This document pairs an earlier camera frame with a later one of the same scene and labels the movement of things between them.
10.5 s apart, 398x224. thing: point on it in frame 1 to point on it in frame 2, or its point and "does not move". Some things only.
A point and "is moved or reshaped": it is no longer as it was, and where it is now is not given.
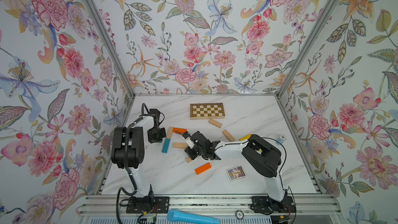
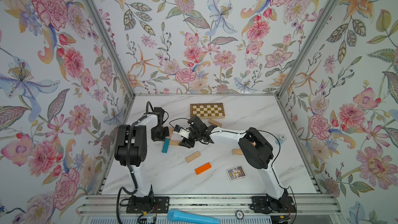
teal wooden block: (166, 145) does not move
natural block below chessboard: (214, 123) does not move
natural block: (170, 131) does not move
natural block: (180, 145) is moved or reshaped
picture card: (236, 173) does not move
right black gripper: (189, 152) to (186, 143)
